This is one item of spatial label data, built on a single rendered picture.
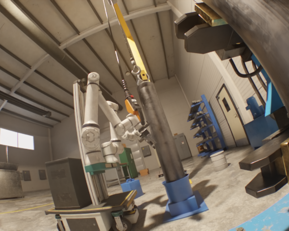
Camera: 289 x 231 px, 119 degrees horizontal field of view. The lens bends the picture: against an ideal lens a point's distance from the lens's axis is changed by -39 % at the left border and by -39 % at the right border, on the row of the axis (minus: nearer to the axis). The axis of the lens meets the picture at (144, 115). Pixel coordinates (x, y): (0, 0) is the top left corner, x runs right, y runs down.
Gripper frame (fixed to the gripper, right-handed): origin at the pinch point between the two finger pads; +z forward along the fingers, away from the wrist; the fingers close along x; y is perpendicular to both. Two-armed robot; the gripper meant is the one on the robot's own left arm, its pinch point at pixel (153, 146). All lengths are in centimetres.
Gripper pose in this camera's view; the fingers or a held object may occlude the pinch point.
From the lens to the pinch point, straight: 164.0
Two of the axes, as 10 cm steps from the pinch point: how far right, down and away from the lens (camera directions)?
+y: 7.5, -6.6, 0.5
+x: 2.6, 3.7, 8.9
